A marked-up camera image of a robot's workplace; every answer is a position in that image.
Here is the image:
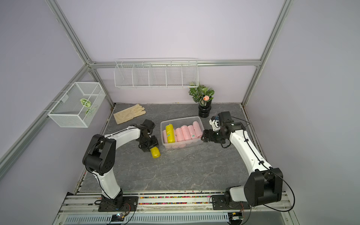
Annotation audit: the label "beige work glove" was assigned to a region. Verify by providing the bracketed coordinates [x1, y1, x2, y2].
[113, 104, 146, 125]

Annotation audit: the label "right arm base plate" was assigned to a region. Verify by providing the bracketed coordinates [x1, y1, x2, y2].
[209, 195, 250, 211]

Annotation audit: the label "potted plant black pot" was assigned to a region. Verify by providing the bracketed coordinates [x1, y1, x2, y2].
[188, 83, 215, 118]

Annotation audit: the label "pink roll with green sticker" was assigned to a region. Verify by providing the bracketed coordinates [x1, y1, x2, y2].
[175, 128, 185, 143]

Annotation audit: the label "yellow trash bag roll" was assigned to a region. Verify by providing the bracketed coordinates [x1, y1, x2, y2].
[150, 146, 161, 158]
[166, 124, 175, 143]

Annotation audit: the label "clear plastic storage box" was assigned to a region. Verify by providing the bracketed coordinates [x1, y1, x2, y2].
[160, 116, 204, 149]

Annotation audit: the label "white mesh basket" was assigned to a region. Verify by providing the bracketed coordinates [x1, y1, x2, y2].
[48, 82, 106, 128]

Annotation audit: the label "aluminium frame rails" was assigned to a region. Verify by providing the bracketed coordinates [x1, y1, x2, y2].
[1, 1, 293, 178]

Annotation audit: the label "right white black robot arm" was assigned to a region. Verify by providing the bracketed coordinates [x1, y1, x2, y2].
[201, 111, 285, 209]

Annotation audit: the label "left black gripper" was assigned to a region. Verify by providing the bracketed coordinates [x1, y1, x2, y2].
[139, 134, 159, 152]

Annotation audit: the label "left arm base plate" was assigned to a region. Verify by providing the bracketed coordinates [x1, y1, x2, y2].
[98, 196, 139, 212]

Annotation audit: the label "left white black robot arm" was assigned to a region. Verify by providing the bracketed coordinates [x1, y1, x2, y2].
[82, 119, 161, 209]

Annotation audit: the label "white wire wall shelf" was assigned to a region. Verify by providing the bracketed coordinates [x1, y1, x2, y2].
[114, 58, 199, 89]

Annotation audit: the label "white ventilation grille strip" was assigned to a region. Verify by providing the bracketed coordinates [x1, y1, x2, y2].
[59, 212, 230, 225]

